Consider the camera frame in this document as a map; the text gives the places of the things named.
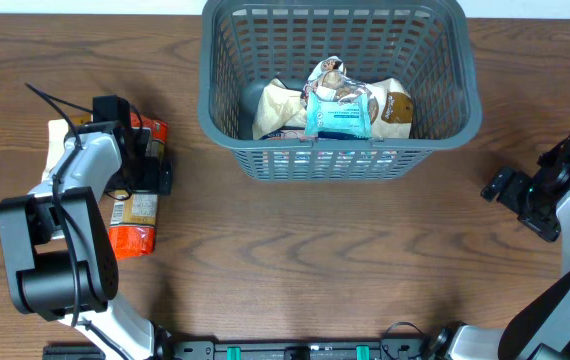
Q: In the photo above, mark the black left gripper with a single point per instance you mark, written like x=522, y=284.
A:
x=151, y=177

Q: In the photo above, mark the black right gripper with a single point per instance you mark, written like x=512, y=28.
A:
x=518, y=198

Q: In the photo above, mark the long orange biscuit pack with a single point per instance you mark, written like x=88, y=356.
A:
x=132, y=230

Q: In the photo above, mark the beige paper bag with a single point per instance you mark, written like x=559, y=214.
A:
x=278, y=107

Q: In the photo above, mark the white cookie snack pouch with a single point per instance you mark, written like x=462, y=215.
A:
x=391, y=107

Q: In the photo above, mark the mint green wipes packet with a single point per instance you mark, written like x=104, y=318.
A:
x=347, y=117

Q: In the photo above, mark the Kleenex tissue multipack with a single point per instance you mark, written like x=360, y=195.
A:
x=291, y=147

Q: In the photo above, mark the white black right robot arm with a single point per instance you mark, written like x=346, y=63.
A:
x=542, y=329

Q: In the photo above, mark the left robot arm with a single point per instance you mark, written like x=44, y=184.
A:
x=58, y=258

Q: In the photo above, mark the white brown snack pouch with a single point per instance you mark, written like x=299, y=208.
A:
x=58, y=131

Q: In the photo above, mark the grey plastic lattice basket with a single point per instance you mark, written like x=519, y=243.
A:
x=423, y=44

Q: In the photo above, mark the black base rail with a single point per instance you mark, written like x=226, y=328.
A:
x=407, y=348

